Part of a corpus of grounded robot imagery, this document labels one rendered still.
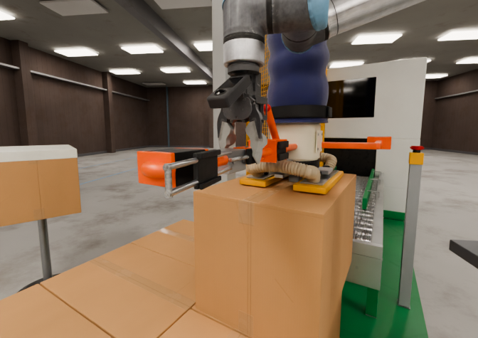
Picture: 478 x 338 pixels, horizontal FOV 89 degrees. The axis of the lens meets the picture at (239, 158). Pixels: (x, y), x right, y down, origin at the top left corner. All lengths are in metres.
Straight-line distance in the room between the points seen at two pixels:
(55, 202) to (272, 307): 1.42
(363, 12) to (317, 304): 0.70
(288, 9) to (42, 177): 1.58
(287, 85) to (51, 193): 1.48
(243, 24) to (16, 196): 1.56
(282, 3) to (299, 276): 0.61
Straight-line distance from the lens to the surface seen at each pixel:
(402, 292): 2.07
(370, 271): 1.39
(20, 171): 1.79
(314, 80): 0.85
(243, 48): 0.54
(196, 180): 0.33
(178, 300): 1.00
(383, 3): 0.74
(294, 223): 0.63
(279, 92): 0.84
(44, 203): 1.82
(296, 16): 0.56
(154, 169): 0.35
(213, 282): 0.85
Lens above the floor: 1.13
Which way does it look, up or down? 7 degrees down
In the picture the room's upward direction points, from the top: straight up
